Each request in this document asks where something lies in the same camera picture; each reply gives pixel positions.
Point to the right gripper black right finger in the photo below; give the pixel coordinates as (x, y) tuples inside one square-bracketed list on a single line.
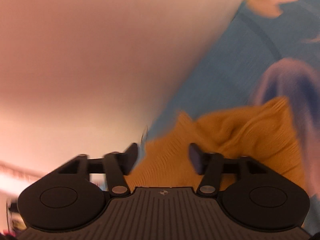
[(208, 165)]

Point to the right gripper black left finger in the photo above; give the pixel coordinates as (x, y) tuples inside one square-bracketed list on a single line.
[(116, 166)]

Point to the mustard cable-knit cardigan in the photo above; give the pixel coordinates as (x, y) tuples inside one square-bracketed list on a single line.
[(265, 133)]

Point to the blue floral bed sheet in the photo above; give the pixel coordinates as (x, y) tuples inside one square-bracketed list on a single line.
[(255, 60)]

